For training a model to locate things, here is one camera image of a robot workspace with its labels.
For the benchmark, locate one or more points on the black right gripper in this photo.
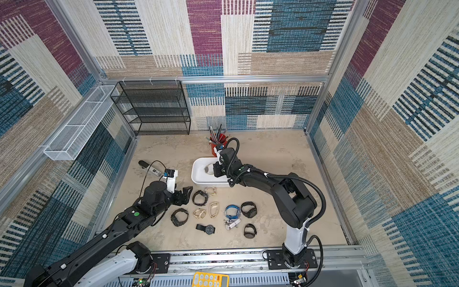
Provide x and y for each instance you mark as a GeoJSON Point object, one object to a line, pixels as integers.
{"type": "Point", "coordinates": [218, 168]}

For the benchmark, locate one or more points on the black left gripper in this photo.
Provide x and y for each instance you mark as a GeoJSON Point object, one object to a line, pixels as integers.
{"type": "Point", "coordinates": [186, 198]}

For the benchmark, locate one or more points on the white plastic storage box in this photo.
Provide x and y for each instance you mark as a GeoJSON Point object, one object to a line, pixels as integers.
{"type": "Point", "coordinates": [202, 179]}

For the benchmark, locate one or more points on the black chunky watch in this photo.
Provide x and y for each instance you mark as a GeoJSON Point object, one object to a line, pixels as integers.
{"type": "Point", "coordinates": [179, 217]}

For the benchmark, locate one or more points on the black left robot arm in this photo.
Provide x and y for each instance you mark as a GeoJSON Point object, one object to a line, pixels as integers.
{"type": "Point", "coordinates": [145, 212]}

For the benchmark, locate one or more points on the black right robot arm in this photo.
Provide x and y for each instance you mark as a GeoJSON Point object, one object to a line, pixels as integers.
{"type": "Point", "coordinates": [300, 202]}

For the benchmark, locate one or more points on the black flat analog watch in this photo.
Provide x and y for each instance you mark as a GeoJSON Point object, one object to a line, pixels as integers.
{"type": "Point", "coordinates": [209, 229]}

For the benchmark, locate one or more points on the silver metal watch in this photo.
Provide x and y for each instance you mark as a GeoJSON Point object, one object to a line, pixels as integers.
{"type": "Point", "coordinates": [230, 224]}

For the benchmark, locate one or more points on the dark brown round watch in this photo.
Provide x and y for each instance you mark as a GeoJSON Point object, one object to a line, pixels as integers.
{"type": "Point", "coordinates": [250, 231]}

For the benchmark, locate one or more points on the red metal pen bucket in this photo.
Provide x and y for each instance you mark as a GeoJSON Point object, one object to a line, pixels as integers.
{"type": "Point", "coordinates": [222, 141]}

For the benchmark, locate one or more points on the yellow teach pendant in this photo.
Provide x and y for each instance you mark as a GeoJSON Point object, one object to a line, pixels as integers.
{"type": "Point", "coordinates": [203, 279]}

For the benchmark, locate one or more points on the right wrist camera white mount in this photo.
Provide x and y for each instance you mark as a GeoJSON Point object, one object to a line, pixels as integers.
{"type": "Point", "coordinates": [217, 150]}

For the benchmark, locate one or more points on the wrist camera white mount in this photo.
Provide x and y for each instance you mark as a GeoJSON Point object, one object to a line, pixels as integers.
{"type": "Point", "coordinates": [170, 176]}
{"type": "Point", "coordinates": [217, 150]}

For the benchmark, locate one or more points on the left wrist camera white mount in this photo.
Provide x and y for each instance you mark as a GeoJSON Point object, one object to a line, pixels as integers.
{"type": "Point", "coordinates": [170, 176]}

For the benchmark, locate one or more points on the blue strap watch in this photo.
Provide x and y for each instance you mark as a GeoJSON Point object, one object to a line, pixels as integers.
{"type": "Point", "coordinates": [232, 212]}

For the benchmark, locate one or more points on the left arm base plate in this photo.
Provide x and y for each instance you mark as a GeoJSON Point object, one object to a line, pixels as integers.
{"type": "Point", "coordinates": [158, 263]}

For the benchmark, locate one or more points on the black wire mesh shelf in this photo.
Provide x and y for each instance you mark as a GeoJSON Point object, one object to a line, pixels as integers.
{"type": "Point", "coordinates": [153, 107]}

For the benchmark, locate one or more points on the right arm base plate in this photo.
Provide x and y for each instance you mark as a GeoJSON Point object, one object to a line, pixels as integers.
{"type": "Point", "coordinates": [278, 259]}

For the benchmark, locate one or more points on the white wire mesh basket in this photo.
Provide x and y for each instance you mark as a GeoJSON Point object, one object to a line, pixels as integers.
{"type": "Point", "coordinates": [73, 136]}

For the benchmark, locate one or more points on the aluminium front rail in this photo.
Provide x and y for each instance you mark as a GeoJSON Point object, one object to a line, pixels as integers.
{"type": "Point", "coordinates": [333, 257]}

